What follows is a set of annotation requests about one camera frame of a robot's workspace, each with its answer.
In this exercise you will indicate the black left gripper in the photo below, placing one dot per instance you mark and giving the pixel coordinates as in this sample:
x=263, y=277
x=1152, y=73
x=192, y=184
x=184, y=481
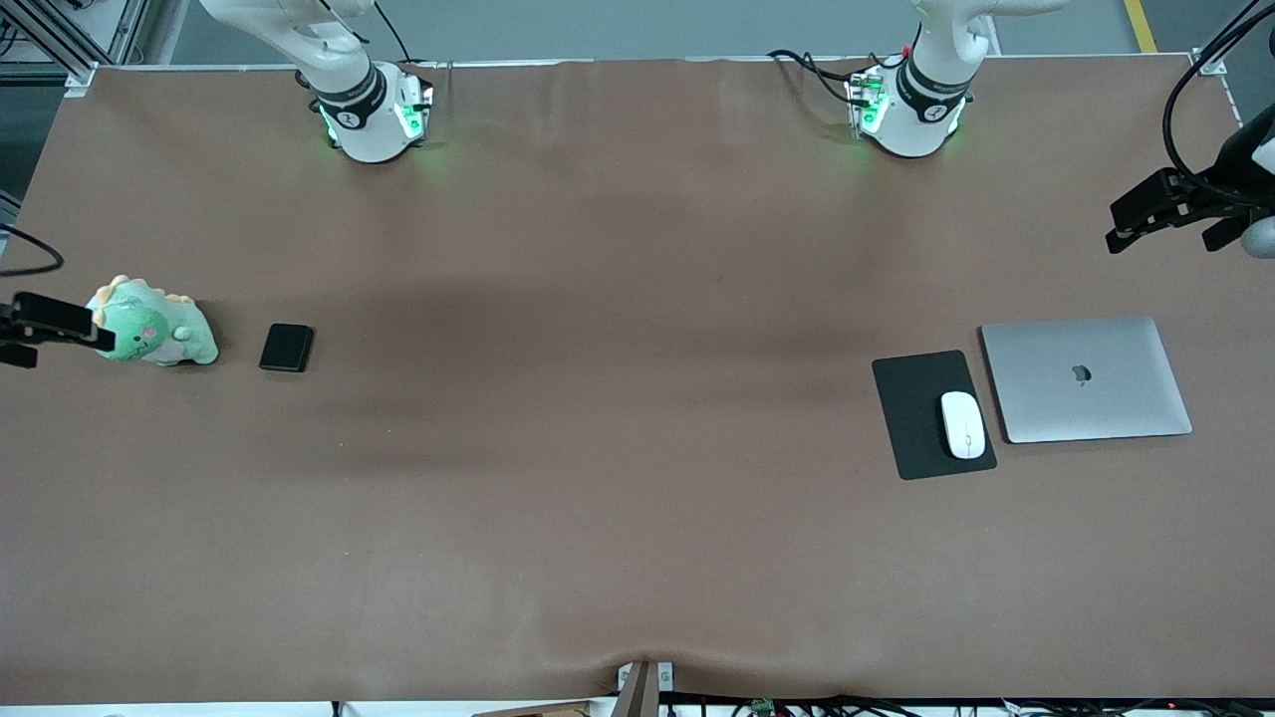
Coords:
x=1227, y=175

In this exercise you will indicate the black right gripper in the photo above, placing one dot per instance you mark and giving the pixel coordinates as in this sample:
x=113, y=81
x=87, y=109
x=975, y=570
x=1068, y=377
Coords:
x=40, y=319

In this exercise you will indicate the black phone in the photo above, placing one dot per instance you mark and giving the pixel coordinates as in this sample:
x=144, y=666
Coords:
x=287, y=348

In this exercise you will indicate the white computer mouse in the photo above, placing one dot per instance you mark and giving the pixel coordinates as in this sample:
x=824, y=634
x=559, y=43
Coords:
x=963, y=425

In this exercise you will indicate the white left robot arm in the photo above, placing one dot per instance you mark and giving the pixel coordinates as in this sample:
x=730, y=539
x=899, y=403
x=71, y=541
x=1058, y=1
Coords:
x=926, y=110

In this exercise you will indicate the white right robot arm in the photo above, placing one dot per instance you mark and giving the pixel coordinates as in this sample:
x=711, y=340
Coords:
x=361, y=112

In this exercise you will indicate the black mouse pad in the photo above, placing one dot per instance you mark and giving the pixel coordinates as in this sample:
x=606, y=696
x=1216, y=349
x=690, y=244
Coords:
x=908, y=418

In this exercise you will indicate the green dinosaur plush toy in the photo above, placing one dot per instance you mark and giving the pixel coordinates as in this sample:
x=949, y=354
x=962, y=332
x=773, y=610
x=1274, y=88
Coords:
x=154, y=331

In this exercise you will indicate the silver laptop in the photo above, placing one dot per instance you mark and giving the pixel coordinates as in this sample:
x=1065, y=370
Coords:
x=1086, y=380

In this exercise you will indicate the brown table cover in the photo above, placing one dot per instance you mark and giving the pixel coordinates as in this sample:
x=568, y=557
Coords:
x=598, y=548

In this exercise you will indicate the aluminium frame post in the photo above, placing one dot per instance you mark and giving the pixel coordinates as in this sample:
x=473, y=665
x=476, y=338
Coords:
x=70, y=40
x=1220, y=55

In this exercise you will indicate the metal table edge bracket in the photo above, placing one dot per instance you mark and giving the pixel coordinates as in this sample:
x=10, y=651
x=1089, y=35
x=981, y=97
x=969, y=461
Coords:
x=645, y=687

